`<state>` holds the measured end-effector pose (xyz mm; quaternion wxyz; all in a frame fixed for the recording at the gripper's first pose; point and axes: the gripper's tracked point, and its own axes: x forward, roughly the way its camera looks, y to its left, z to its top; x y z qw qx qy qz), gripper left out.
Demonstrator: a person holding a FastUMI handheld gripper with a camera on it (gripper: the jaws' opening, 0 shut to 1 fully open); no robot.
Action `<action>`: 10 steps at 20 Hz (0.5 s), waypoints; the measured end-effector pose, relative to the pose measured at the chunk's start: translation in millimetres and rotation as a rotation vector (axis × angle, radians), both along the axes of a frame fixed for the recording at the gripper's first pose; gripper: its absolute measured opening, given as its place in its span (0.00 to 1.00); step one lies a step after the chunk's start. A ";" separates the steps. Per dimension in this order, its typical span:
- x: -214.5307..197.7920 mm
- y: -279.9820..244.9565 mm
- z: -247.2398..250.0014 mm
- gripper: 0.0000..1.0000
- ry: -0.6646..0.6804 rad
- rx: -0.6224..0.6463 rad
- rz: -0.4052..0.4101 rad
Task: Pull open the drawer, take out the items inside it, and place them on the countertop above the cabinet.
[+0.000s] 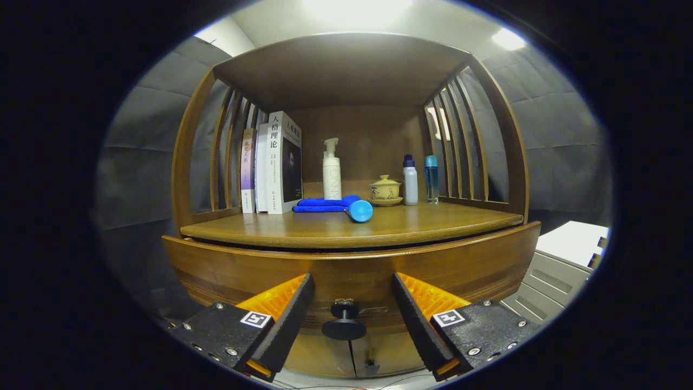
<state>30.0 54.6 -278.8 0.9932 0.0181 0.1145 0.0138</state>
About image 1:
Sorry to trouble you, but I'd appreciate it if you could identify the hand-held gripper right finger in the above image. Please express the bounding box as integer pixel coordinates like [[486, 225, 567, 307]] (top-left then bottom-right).
[[392, 272, 542, 382]]

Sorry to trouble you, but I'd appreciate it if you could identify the beige lidded teacup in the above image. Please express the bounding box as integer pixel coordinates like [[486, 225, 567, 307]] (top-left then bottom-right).
[[370, 174, 401, 200]]

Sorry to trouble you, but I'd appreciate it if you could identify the clear bottle teal cap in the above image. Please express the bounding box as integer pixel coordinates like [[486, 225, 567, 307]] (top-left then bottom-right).
[[424, 155, 439, 204]]

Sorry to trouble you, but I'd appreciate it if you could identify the thin white book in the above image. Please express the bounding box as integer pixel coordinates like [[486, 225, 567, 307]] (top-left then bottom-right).
[[256, 122, 271, 213]]

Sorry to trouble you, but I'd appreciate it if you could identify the large ceiling light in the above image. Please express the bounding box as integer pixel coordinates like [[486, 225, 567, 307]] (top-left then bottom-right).
[[300, 0, 415, 17]]

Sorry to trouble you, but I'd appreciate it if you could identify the small ceiling light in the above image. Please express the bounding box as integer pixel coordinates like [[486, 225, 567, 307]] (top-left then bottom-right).
[[492, 27, 527, 52]]

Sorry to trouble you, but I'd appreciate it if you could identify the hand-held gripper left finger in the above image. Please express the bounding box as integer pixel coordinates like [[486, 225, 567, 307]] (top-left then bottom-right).
[[173, 272, 316, 382]]

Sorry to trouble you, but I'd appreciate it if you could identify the grey portrait cover book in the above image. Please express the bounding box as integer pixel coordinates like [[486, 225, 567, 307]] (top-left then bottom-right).
[[266, 111, 303, 215]]

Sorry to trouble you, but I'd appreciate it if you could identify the brown wooden cabinet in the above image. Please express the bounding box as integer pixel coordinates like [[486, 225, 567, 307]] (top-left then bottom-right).
[[171, 31, 530, 380]]

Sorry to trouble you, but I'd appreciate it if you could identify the white pump bottle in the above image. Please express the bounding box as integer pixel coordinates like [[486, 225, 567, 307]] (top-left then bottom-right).
[[322, 138, 343, 200]]

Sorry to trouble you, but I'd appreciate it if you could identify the brown wooden drawer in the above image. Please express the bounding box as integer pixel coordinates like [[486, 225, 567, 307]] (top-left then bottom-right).
[[161, 221, 542, 342]]

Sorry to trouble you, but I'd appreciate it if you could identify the blue white cosmetic tube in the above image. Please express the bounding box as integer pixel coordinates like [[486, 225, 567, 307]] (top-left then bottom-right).
[[346, 199, 374, 223]]

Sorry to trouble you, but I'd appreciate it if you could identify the brown wooden countertop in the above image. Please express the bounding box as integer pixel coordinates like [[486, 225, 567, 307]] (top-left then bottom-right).
[[180, 201, 525, 250]]

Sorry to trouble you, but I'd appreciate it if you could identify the white bottle dark blue cap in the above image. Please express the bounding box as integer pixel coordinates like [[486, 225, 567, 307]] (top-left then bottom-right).
[[402, 154, 419, 206]]

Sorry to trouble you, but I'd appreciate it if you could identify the purple spine book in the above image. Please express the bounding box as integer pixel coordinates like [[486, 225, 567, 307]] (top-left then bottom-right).
[[240, 128, 258, 214]]

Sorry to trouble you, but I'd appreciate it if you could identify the blue folded cloth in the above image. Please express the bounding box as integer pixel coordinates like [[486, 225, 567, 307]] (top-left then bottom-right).
[[292, 195, 361, 213]]

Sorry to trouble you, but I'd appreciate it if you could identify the grey filing cabinet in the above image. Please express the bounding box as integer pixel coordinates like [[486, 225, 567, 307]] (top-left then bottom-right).
[[501, 220, 610, 326]]

